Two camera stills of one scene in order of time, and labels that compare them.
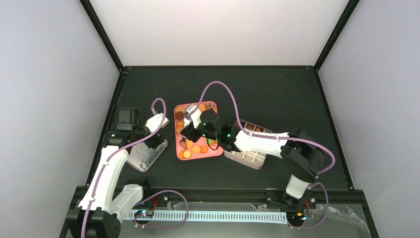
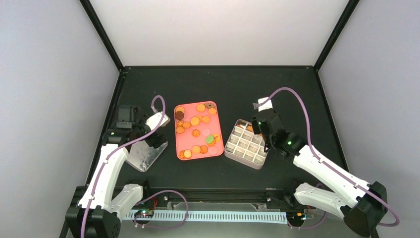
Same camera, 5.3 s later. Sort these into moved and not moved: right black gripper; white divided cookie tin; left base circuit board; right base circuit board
Moved: right black gripper
Not moved: left base circuit board; right base circuit board; white divided cookie tin
